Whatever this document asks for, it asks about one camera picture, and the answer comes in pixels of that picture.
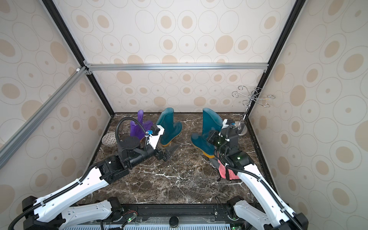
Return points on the patterned white bowl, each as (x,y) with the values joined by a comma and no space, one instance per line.
(109,139)

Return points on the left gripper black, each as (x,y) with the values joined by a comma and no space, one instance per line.
(161,154)

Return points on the horizontal aluminium bar back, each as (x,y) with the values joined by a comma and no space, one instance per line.
(179,67)

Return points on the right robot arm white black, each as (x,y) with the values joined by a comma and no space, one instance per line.
(275,213)

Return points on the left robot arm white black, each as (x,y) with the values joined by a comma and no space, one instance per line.
(56,211)

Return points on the teal rubber boot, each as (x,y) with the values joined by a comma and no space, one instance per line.
(211,121)
(171,129)

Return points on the pink cloth black trim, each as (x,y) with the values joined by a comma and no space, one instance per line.
(223,172)

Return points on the chrome hook stand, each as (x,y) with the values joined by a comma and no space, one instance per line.
(250,97)

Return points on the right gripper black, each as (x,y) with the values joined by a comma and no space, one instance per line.
(218,140)

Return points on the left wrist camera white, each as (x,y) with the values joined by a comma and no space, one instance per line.
(153,135)

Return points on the purple rubber boot yellow sole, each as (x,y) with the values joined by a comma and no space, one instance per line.
(135,130)

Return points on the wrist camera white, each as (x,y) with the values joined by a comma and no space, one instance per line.
(228,122)
(153,135)

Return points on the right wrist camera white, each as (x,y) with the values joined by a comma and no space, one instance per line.
(228,122)

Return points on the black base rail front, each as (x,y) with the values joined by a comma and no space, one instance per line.
(172,214)

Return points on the diagonal aluminium bar left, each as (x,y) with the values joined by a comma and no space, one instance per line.
(25,131)

